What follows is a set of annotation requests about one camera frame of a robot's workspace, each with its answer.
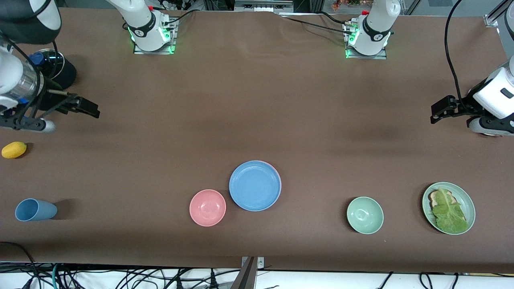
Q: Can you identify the yellow lemon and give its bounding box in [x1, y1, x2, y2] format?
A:
[1, 141, 27, 159]

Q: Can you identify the green plate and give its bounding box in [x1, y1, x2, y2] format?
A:
[422, 182, 476, 236]

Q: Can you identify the metal table bracket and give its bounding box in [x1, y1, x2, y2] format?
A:
[241, 256, 265, 269]

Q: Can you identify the grey metal rail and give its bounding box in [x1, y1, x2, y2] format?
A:
[235, 0, 294, 12]

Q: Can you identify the pink plate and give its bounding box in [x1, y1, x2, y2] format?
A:
[259, 160, 282, 203]

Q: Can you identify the small green bowl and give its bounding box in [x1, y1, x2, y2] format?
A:
[347, 196, 384, 235]

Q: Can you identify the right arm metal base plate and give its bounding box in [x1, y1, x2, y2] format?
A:
[133, 18, 177, 55]

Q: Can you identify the blue cup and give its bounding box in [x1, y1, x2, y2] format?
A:
[15, 198, 58, 222]

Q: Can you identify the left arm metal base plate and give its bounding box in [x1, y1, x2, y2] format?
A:
[345, 22, 388, 60]

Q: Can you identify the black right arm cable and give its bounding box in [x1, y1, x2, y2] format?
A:
[0, 34, 61, 121]

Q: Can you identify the small pink bowl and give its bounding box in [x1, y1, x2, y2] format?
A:
[189, 189, 226, 227]

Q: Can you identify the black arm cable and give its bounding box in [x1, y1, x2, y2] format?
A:
[443, 0, 471, 110]
[0, 34, 61, 121]

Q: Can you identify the blue plate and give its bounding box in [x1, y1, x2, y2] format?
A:
[229, 160, 281, 212]

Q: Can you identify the dark table post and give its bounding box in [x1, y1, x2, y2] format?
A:
[231, 257, 257, 289]

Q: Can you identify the green lettuce leaf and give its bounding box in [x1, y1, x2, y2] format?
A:
[432, 187, 469, 234]

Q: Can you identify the black base cable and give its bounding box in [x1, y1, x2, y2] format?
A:
[316, 11, 348, 26]
[163, 8, 202, 28]
[280, 15, 354, 36]

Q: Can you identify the black pot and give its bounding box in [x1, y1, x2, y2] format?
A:
[28, 48, 77, 91]

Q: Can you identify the orange flower decoration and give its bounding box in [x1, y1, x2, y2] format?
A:
[332, 0, 374, 11]

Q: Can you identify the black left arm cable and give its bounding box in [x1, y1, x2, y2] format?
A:
[443, 0, 471, 110]

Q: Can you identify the aluminium frame profile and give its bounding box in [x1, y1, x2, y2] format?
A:
[484, 0, 514, 28]

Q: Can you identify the bread slice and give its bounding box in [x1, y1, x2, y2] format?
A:
[428, 189, 458, 211]

